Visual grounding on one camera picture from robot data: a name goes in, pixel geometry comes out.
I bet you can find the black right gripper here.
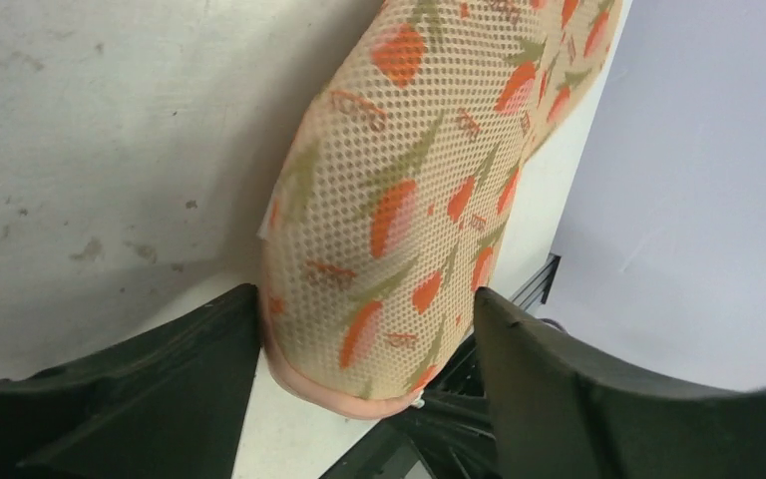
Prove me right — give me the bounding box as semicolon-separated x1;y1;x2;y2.
321;337;499;479

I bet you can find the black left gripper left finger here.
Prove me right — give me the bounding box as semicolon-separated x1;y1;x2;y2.
0;284;260;478

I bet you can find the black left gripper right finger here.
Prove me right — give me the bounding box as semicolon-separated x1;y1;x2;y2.
474;287;766;478

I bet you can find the carrot print bra case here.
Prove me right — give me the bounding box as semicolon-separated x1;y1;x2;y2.
260;0;621;419

